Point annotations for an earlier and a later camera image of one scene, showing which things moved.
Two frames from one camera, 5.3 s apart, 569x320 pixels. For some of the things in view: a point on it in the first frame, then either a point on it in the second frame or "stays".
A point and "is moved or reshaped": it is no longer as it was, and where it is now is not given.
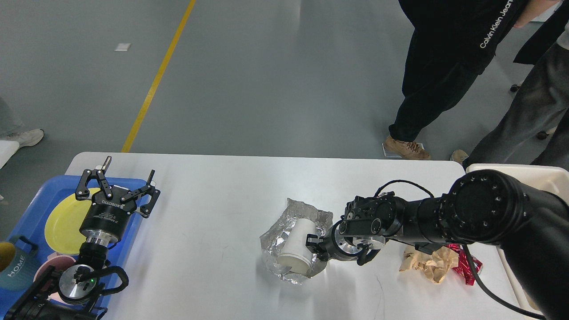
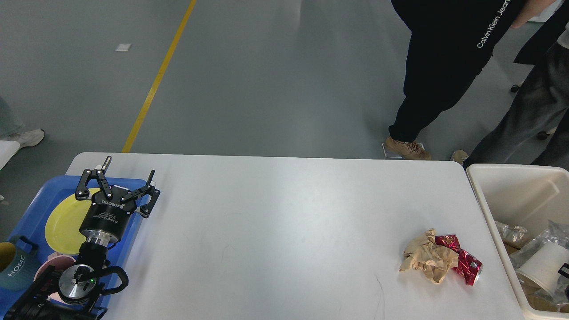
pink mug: x=59 y=262 stays
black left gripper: x=105 y=221 stays
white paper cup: x=295 y=254 is moved or reshaped
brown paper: x=437 y=264 stays
